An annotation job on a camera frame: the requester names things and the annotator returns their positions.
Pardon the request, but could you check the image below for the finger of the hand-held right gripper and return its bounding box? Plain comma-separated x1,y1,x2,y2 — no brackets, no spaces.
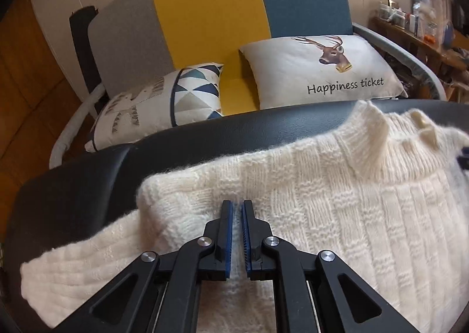
456,147,469,173

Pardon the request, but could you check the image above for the black rolled mat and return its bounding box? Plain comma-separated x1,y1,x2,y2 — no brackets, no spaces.
69,6,105,97

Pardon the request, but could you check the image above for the cream knitted sweater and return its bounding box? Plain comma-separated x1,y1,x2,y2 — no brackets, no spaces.
20,100,469,333

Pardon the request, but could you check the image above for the wooden side desk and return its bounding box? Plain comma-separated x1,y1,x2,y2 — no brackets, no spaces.
370,16,469,103

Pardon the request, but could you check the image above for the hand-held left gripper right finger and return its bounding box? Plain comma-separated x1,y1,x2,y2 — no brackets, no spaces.
240,199,420,333

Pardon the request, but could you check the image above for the black padded massage table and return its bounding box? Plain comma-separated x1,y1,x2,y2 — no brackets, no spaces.
4,98,429,333

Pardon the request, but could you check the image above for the grey yellow blue sofa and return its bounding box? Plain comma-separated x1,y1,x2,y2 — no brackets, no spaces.
88,0,449,117

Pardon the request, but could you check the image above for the white foam armrest wrap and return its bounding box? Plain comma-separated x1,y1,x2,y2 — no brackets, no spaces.
49,83,108,170

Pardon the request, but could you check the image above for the deer print pillow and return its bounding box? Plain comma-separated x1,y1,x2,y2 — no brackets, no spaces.
239,35,409,110

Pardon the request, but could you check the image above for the geometric print pillow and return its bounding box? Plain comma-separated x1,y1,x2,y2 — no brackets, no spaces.
85,63,225,152

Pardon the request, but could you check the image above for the pile of small containers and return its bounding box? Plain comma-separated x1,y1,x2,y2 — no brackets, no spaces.
377,0,458,44

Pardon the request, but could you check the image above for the wooden panelled wardrobe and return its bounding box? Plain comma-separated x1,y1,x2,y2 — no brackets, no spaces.
0,0,96,202

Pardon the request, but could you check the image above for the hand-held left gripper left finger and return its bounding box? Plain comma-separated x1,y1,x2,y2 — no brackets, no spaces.
55,199,235,333

